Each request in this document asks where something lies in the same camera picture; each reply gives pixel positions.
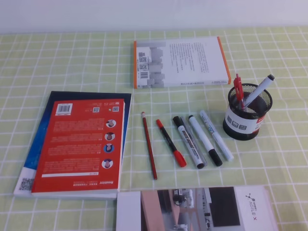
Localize black mesh pen holder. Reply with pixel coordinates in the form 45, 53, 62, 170
223, 88, 272, 141

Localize slim white paint pen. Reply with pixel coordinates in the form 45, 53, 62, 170
200, 110, 234, 161

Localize red ballpoint pen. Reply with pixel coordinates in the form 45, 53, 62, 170
233, 74, 245, 111

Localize red pencil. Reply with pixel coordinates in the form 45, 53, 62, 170
141, 112, 158, 180

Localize black capped whiteboard marker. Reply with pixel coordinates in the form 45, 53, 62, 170
173, 116, 205, 169

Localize red and black marker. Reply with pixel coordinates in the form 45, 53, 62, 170
156, 119, 187, 167

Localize white book with orange spine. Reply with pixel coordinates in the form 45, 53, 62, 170
133, 36, 231, 89

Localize white marker black caps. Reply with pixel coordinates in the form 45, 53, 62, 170
189, 115, 222, 167

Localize red cover book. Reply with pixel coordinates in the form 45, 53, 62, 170
31, 99, 125, 199

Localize white Agilex brochure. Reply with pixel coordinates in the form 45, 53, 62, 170
116, 186, 279, 231

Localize dark blue book underneath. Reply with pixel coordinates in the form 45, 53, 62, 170
13, 91, 132, 198

